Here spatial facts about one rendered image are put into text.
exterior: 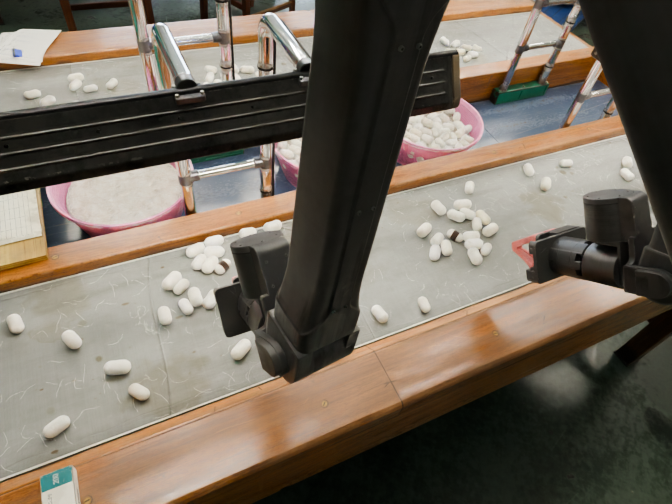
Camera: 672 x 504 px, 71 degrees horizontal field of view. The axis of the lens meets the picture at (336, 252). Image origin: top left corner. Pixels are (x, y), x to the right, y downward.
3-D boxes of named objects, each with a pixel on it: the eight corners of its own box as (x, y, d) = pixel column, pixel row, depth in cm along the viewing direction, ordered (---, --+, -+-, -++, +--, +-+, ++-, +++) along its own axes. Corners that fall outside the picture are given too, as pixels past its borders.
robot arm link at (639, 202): (671, 303, 54) (706, 277, 58) (668, 205, 51) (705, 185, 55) (572, 285, 64) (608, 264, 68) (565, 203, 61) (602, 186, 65)
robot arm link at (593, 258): (622, 297, 60) (652, 283, 62) (619, 245, 58) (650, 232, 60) (576, 285, 66) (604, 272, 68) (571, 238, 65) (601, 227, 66)
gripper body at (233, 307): (211, 286, 59) (221, 302, 52) (288, 264, 62) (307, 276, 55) (223, 334, 60) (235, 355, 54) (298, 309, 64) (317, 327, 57)
